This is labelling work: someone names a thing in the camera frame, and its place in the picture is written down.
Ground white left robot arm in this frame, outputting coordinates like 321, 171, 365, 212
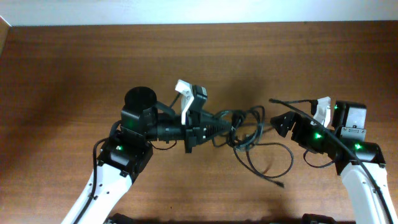
63, 83, 231, 223

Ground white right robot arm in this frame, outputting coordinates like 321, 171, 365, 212
270, 96, 397, 223

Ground thin black cable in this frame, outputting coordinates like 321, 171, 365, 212
211, 105, 295, 189

